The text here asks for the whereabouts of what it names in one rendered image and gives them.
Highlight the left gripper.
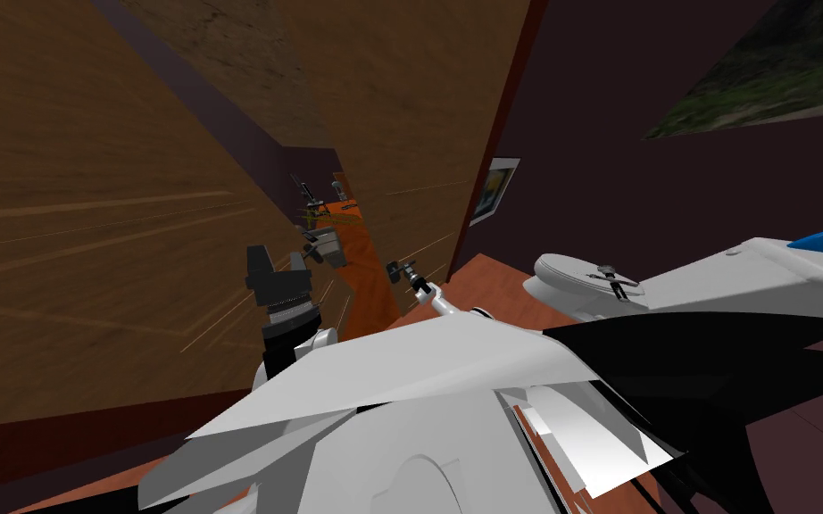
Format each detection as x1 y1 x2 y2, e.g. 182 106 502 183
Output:
245 245 313 308

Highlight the brown wooden door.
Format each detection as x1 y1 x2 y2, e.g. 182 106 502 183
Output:
120 0 536 317

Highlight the small framed wall picture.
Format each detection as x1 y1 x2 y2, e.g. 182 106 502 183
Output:
468 156 522 228

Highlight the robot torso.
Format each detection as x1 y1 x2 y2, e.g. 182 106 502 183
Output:
137 306 686 514

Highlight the white toilet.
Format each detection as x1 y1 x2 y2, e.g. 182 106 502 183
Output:
522 220 823 324

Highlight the large green landscape picture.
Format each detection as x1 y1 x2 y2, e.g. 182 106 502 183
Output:
643 0 823 140

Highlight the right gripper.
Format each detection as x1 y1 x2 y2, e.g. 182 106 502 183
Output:
385 260 422 286

